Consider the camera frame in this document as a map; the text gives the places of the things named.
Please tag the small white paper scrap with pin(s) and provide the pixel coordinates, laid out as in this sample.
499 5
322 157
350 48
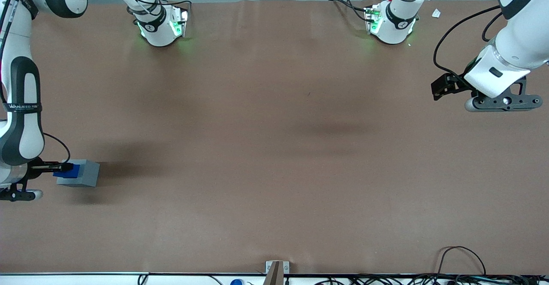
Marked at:
436 13

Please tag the white table edge rail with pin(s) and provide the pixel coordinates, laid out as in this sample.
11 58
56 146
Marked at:
85 280

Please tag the gray square base block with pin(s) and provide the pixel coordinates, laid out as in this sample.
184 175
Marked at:
88 175

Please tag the blue round cap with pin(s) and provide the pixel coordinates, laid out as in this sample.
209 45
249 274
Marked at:
236 282

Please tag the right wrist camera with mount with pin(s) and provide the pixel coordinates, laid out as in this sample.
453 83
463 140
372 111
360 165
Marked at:
19 195

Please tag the metal bracket with brown post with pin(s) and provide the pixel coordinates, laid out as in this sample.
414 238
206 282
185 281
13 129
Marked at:
274 272

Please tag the brown table cover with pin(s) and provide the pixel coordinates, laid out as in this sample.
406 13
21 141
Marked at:
274 190

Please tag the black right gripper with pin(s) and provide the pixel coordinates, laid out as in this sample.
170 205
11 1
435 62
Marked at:
36 170

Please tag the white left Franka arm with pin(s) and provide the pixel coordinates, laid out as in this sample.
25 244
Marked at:
519 40

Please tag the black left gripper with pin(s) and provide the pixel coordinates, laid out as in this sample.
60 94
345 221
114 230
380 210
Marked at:
455 84

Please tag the blue plastic part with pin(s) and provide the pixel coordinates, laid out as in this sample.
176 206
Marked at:
68 173

